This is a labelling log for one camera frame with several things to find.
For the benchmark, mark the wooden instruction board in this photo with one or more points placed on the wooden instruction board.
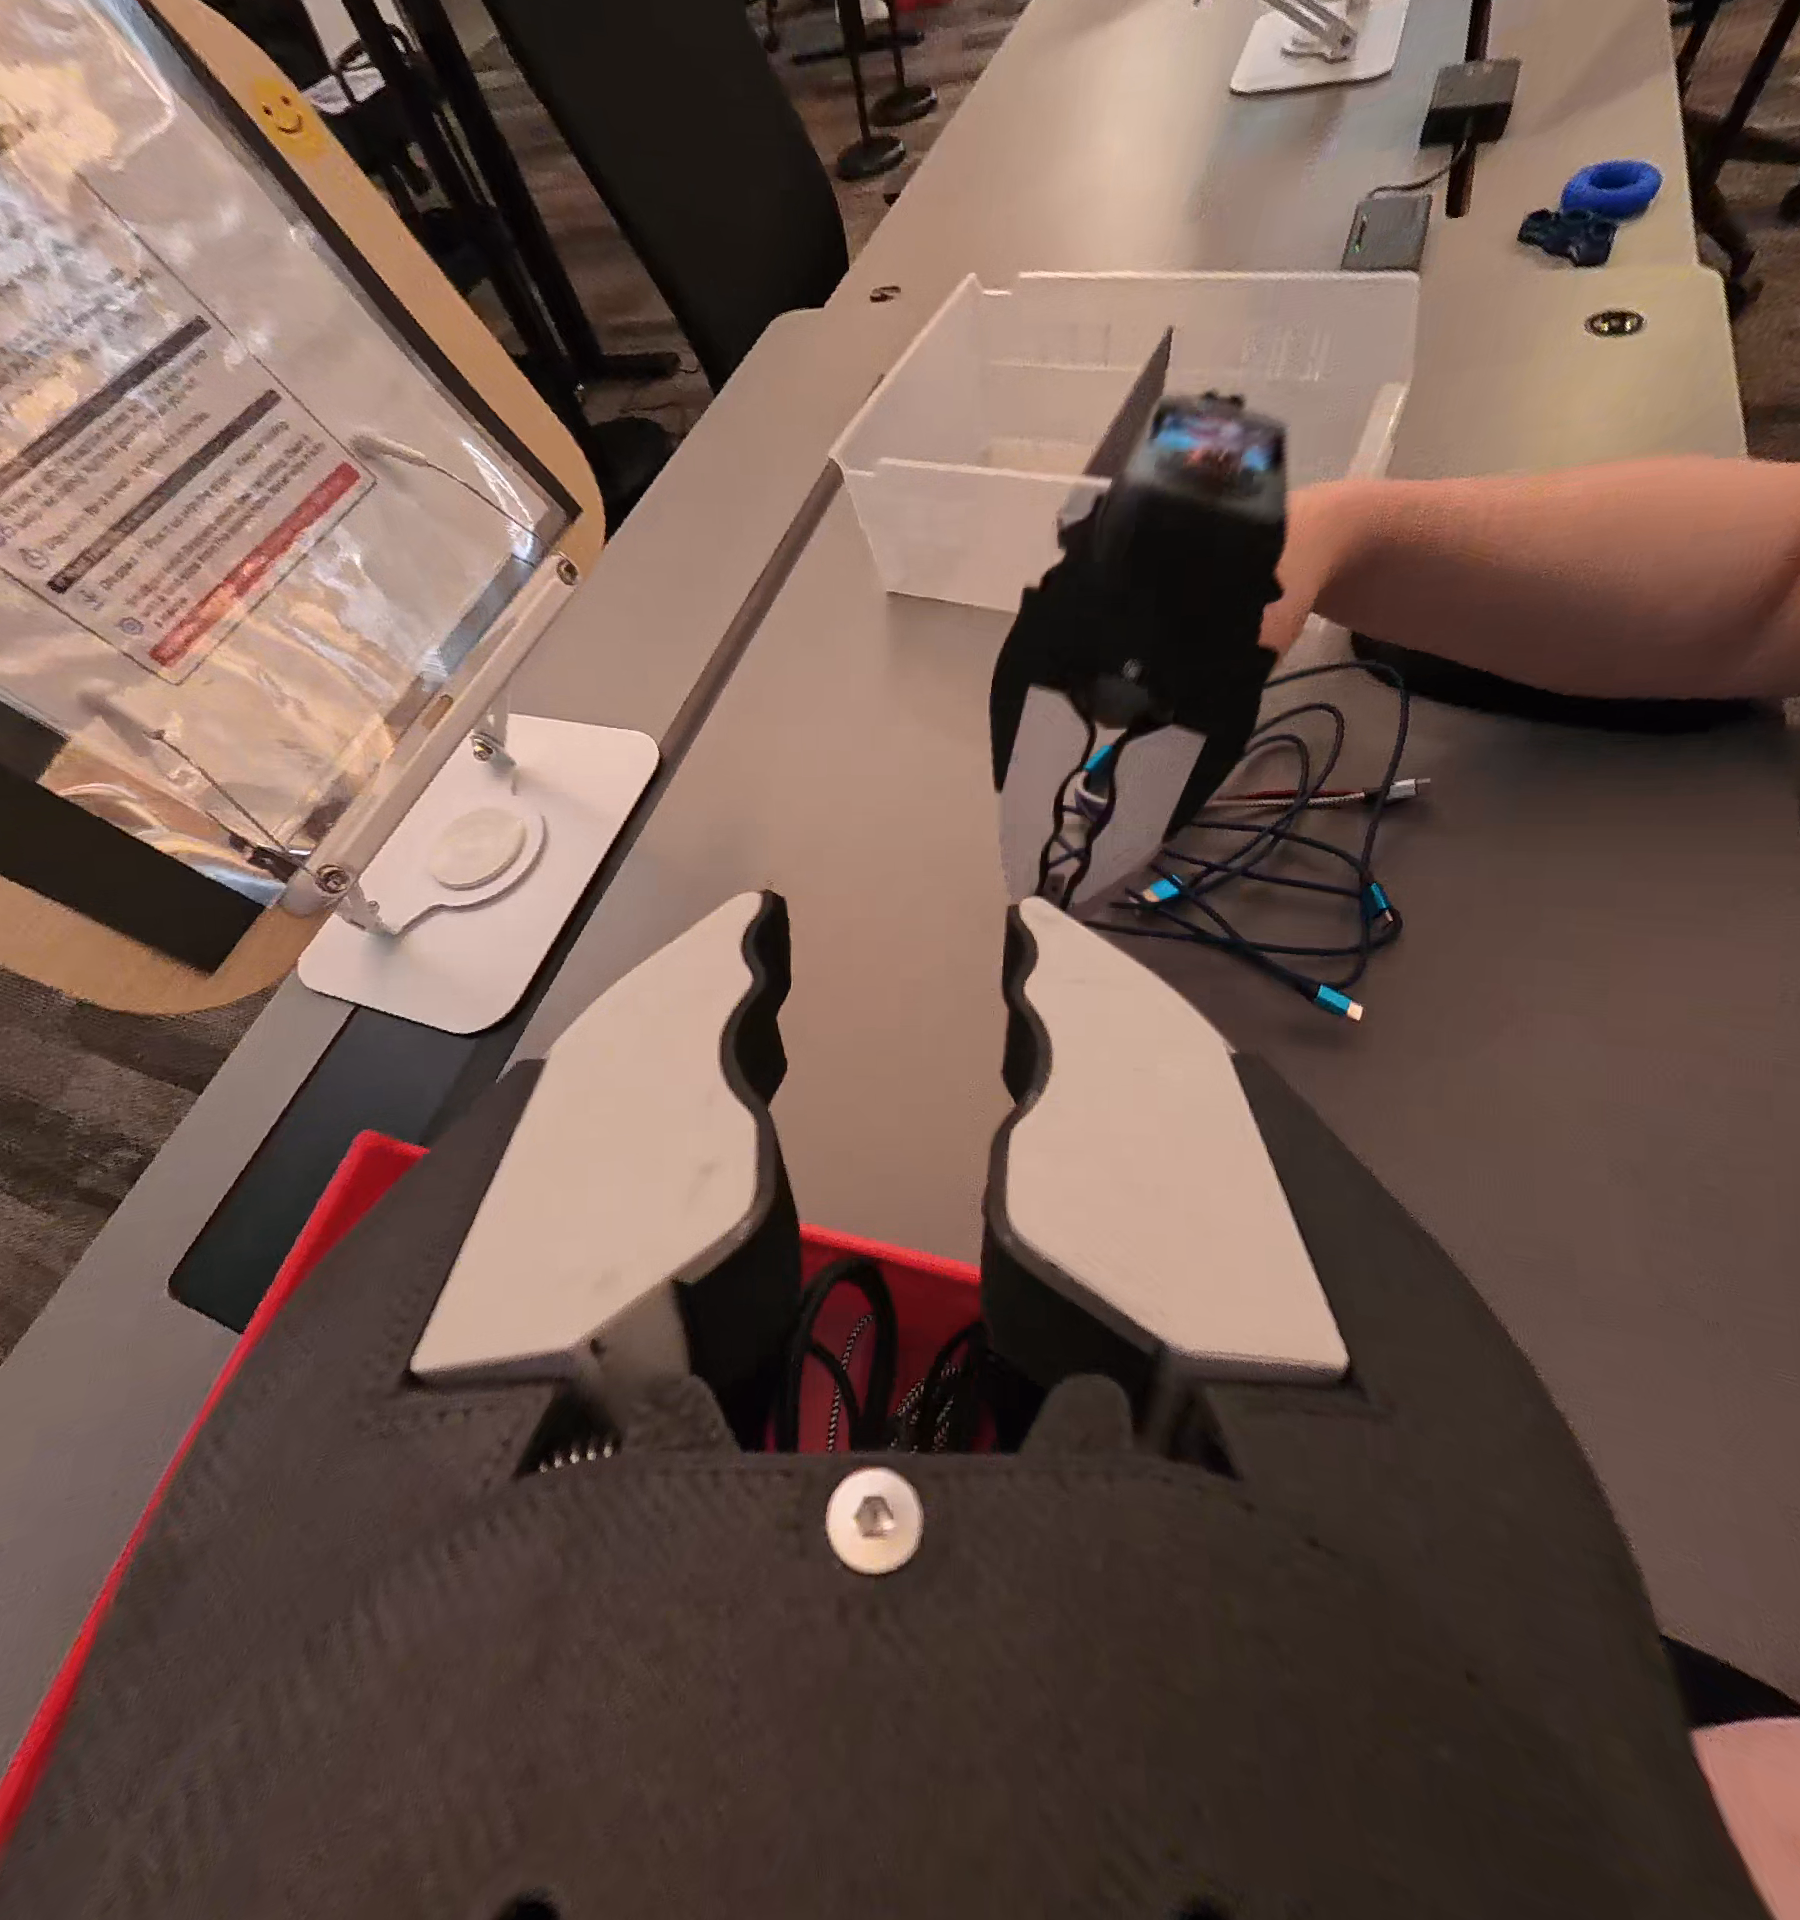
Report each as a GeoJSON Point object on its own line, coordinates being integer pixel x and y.
{"type": "Point", "coordinates": [238, 375]}

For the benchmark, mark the clear plastic bin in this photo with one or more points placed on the clear plastic bin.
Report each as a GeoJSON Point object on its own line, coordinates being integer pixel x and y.
{"type": "Point", "coordinates": [962, 525]}

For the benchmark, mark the dark blue gadget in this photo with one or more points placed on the dark blue gadget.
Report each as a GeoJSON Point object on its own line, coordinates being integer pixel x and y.
{"type": "Point", "coordinates": [1569, 238]}

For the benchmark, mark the person's right forearm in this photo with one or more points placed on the person's right forearm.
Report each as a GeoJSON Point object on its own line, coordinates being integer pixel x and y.
{"type": "Point", "coordinates": [1592, 569]}

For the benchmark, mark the black power box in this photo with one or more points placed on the black power box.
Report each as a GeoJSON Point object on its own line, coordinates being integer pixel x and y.
{"type": "Point", "coordinates": [1470, 104]}

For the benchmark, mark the black upright panel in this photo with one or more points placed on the black upright panel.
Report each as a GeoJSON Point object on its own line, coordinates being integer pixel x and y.
{"type": "Point", "coordinates": [688, 148]}

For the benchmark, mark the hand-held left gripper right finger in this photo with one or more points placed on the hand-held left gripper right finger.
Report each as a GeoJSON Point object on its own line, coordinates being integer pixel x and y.
{"type": "Point", "coordinates": [1154, 1186]}

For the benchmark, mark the white desk stand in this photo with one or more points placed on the white desk stand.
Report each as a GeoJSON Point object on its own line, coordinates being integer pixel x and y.
{"type": "Point", "coordinates": [1321, 59]}

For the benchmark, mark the black bin divider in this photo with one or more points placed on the black bin divider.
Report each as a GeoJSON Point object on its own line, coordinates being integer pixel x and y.
{"type": "Point", "coordinates": [1137, 403]}

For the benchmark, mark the white stand base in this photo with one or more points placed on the white stand base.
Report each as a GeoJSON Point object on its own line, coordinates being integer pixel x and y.
{"type": "Point", "coordinates": [536, 797]}

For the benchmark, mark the grey desk socket box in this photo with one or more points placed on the grey desk socket box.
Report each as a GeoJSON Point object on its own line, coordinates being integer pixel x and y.
{"type": "Point", "coordinates": [1387, 238]}

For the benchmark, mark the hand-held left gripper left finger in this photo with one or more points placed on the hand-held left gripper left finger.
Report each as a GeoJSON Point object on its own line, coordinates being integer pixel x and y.
{"type": "Point", "coordinates": [616, 1186]}

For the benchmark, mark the red plastic bin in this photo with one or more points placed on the red plastic bin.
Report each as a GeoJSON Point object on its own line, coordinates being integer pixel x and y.
{"type": "Point", "coordinates": [921, 1272]}

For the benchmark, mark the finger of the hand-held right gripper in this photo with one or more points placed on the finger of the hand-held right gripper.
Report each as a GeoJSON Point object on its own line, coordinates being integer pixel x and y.
{"type": "Point", "coordinates": [1145, 797]}
{"type": "Point", "coordinates": [1036, 781]}

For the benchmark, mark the person's right hand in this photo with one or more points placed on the person's right hand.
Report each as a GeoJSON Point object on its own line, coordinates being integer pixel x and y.
{"type": "Point", "coordinates": [1321, 564]}

